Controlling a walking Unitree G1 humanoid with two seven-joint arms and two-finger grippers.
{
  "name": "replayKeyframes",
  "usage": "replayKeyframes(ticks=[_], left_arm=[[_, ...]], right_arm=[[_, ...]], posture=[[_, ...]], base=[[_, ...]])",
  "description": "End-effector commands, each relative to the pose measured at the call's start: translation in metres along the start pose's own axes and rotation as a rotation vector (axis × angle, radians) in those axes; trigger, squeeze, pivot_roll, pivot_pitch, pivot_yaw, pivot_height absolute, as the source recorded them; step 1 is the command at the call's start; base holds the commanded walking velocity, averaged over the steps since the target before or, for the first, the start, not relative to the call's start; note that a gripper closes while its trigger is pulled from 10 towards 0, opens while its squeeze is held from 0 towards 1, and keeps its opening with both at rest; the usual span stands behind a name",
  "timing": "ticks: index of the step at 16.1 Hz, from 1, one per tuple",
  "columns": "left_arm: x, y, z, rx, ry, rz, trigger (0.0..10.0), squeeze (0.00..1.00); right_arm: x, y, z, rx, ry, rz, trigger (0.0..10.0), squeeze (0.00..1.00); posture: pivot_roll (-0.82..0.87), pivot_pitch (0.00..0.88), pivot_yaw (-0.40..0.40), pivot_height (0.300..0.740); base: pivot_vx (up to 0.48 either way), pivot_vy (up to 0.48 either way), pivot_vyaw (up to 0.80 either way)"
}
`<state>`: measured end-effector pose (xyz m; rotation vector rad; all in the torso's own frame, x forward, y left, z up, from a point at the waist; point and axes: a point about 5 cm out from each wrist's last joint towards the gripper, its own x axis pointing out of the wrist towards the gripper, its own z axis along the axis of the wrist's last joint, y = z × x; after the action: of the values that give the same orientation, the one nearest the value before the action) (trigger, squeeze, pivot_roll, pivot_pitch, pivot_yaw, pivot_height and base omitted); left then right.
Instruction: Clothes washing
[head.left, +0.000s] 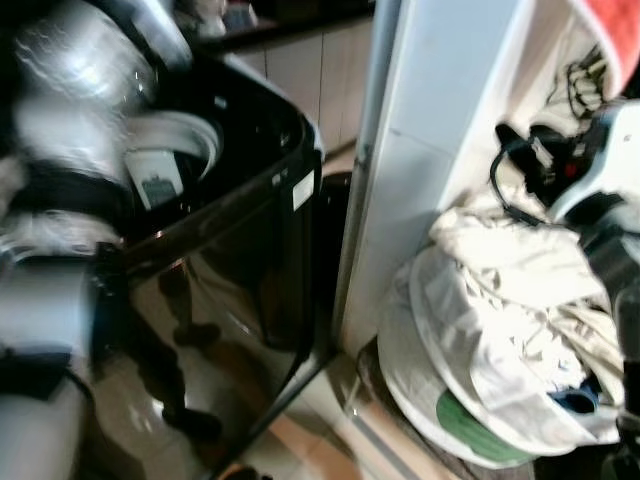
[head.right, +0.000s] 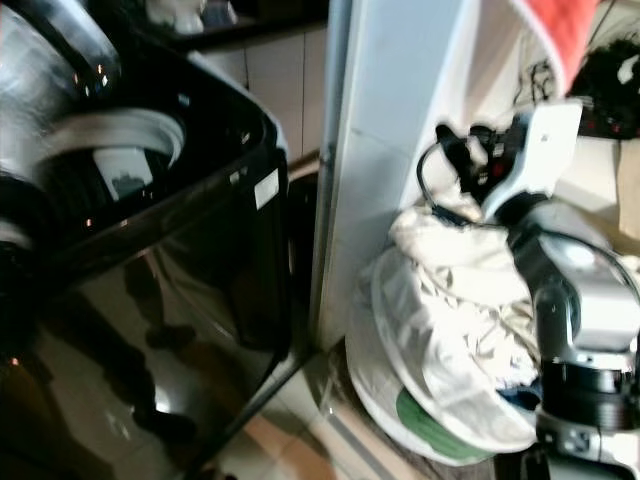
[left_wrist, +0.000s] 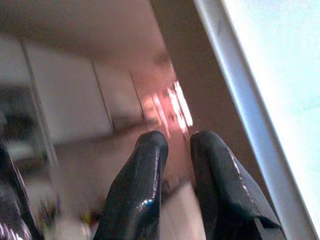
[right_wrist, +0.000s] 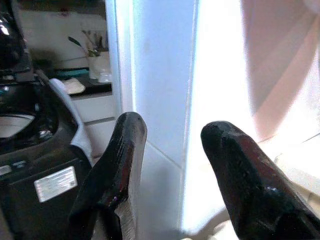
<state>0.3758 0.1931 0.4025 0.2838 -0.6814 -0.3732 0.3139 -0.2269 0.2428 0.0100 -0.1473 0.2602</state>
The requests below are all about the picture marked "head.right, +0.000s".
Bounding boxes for black top-load washing machine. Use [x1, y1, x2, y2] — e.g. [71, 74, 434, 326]
[0, 38, 293, 480]

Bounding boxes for white upright panel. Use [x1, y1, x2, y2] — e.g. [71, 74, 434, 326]
[310, 0, 533, 353]

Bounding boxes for red cloth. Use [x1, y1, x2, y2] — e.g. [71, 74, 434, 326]
[508, 0, 603, 98]

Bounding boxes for cream crumpled garment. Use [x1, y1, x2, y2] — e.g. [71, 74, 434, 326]
[368, 192, 543, 423]

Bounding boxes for black bundled object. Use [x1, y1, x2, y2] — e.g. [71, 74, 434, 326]
[572, 38, 640, 143]

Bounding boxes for beige cabinet with dark top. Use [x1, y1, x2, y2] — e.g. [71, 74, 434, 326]
[140, 0, 333, 169]

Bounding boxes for white sticker on washer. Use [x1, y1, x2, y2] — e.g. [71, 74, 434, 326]
[252, 167, 282, 210]

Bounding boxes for blue garment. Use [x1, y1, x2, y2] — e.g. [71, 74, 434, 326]
[508, 384, 543, 413]

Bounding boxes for white mesh laundry basket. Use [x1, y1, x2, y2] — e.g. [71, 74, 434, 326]
[344, 248, 543, 467]

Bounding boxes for white crumpled cloth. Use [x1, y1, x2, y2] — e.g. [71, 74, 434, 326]
[144, 0, 237, 37]

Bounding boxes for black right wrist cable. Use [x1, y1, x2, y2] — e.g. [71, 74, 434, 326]
[416, 134, 497, 230]

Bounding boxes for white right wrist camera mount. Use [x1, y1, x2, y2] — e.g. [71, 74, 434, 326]
[480, 99, 587, 227]

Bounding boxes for black tangled wall cables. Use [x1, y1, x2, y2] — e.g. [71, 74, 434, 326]
[514, 54, 563, 109]

